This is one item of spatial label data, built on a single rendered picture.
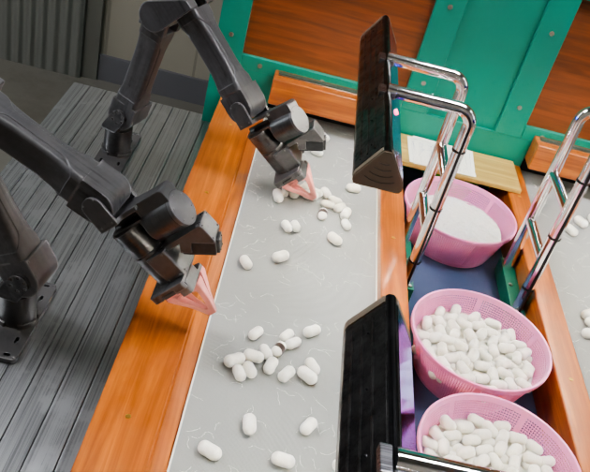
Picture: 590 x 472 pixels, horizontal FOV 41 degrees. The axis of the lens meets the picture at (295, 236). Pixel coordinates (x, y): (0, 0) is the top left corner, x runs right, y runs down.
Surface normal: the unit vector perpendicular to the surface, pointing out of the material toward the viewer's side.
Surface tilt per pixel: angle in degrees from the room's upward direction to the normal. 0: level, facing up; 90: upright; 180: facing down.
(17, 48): 90
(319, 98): 90
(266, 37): 90
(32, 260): 58
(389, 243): 0
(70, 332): 0
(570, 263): 0
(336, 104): 90
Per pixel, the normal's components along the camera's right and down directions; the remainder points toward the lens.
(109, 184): 0.56, -0.62
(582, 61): -0.09, 0.56
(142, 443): 0.22, -0.79
